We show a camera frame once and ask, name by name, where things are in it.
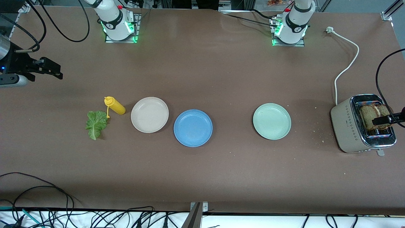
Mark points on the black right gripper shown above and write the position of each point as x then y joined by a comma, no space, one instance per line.
16,62

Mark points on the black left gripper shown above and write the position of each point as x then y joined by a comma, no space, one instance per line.
386,120

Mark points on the brown bread slice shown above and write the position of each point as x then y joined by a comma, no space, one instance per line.
384,110
367,115

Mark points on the green lettuce leaf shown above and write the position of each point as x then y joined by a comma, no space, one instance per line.
96,123

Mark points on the beige round plate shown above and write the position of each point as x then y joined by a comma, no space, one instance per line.
149,114

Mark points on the green round plate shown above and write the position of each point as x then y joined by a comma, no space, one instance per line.
271,121

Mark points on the blue round plate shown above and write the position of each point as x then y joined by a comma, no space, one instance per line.
193,128

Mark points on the beige metal toaster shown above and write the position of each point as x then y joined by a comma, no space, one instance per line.
346,126

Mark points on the yellow mustard squeeze bottle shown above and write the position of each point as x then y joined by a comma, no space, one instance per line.
117,107

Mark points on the orange snack package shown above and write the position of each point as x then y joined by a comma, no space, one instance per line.
276,3

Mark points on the grey metal bar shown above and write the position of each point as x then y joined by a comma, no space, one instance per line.
193,218

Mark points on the aluminium frame profile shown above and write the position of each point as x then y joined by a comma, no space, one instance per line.
23,6
390,11

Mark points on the silver metal bracket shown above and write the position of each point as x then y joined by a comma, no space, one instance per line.
204,206

